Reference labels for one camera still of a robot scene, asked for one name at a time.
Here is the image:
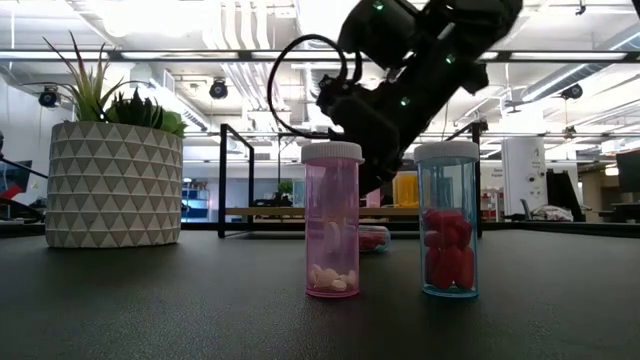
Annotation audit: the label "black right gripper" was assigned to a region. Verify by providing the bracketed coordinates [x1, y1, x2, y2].
[332, 64, 489, 199]

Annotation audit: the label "orange pill bottle white cap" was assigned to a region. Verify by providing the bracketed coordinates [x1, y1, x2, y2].
[392, 171, 420, 209]

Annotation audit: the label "tall pink bottle white pills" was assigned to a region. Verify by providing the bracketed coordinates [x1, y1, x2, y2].
[301, 141, 365, 300]

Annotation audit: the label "large blue bottle red pills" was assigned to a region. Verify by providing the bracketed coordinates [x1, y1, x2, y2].
[413, 140, 480, 300]

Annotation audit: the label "small blue bottle red pills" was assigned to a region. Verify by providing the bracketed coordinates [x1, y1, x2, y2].
[358, 225, 392, 255]

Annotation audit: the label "black framed linear ceiling light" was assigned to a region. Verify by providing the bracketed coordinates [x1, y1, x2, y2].
[0, 48, 640, 64]

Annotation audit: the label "white column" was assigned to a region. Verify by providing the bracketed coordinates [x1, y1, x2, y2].
[501, 137, 547, 217]

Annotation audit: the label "white bag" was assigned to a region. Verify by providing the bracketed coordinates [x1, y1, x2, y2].
[529, 204, 575, 223]

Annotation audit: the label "black background panel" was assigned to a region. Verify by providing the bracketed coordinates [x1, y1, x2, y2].
[545, 169, 585, 223]

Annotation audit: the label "green artificial succulent plant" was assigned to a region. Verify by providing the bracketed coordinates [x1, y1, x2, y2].
[22, 30, 189, 139]

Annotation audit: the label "white triangle patterned plant pot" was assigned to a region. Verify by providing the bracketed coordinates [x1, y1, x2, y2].
[44, 121, 185, 250]

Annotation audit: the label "dark background monitor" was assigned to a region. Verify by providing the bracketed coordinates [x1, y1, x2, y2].
[615, 149, 640, 194]

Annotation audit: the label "black table mat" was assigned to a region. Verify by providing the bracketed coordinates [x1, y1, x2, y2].
[0, 228, 640, 360]

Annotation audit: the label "blue background screen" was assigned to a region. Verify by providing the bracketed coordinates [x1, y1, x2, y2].
[0, 159, 32, 201]

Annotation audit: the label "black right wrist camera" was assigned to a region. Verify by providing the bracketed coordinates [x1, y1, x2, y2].
[316, 73, 364, 117]

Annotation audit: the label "black right camera cable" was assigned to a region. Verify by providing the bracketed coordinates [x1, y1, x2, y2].
[267, 33, 362, 141]

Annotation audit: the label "black frame wooden shelf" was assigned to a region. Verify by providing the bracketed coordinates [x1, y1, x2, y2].
[217, 121, 489, 240]

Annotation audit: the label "black metal rig frame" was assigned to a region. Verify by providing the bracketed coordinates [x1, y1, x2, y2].
[0, 219, 640, 239]

